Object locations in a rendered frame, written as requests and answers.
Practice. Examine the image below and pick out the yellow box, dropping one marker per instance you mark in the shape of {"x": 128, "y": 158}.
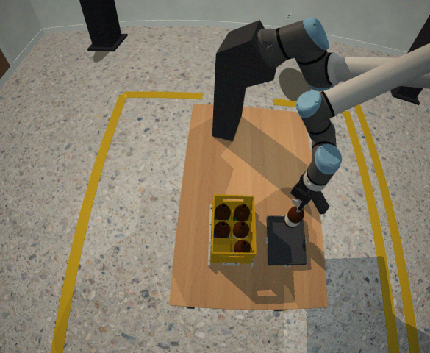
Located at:
{"x": 221, "y": 246}

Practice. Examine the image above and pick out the dark brown bottle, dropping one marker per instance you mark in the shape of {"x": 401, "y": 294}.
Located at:
{"x": 240, "y": 232}
{"x": 221, "y": 230}
{"x": 242, "y": 247}
{"x": 292, "y": 218}
{"x": 241, "y": 213}
{"x": 222, "y": 212}

